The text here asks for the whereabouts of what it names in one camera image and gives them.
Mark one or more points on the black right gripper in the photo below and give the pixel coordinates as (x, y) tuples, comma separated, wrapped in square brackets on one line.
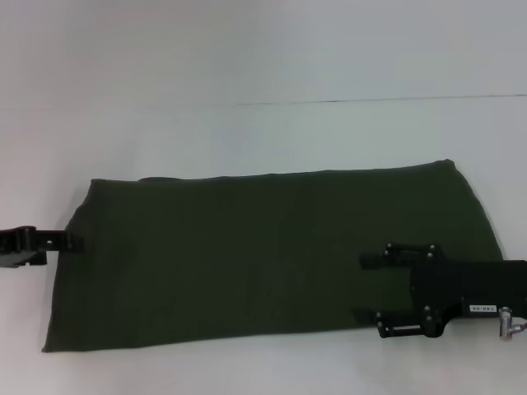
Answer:
[(473, 288)]

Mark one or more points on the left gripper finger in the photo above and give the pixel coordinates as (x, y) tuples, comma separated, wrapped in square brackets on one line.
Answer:
[(45, 240), (22, 260)]

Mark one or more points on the dark green FREE t-shirt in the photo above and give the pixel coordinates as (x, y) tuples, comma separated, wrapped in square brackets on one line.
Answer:
[(247, 255)]

